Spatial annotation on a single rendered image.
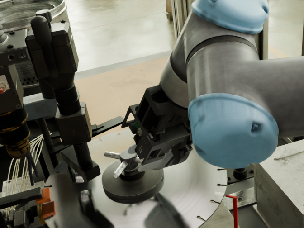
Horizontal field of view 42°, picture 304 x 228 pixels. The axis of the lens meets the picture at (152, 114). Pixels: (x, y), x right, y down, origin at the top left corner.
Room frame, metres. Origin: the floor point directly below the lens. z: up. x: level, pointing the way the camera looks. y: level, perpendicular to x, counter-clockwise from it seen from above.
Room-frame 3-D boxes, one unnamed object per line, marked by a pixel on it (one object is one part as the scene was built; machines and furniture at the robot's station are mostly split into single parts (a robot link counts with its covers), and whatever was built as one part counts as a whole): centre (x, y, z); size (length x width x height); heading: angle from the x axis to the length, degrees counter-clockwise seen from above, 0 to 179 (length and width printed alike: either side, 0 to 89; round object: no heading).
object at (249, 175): (0.74, -0.19, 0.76); 0.09 x 0.03 x 0.03; 100
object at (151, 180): (0.55, 0.05, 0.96); 0.11 x 0.11 x 0.03
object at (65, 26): (0.51, 0.12, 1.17); 0.06 x 0.05 x 0.20; 91
